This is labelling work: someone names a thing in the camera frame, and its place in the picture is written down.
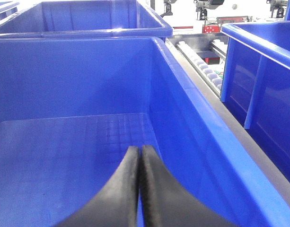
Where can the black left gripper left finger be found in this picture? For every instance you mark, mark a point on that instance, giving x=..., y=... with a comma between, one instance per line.
x=115, y=205

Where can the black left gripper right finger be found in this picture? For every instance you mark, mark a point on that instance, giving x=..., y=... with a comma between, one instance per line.
x=166, y=203

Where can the large blue target bin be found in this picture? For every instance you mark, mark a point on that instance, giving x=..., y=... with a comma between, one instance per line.
x=70, y=108

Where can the blue bin at right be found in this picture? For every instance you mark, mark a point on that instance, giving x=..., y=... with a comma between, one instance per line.
x=256, y=85

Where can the white roller track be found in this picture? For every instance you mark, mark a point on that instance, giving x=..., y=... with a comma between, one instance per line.
x=211, y=78

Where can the blue bin behind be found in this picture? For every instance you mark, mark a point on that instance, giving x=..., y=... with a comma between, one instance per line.
x=85, y=18

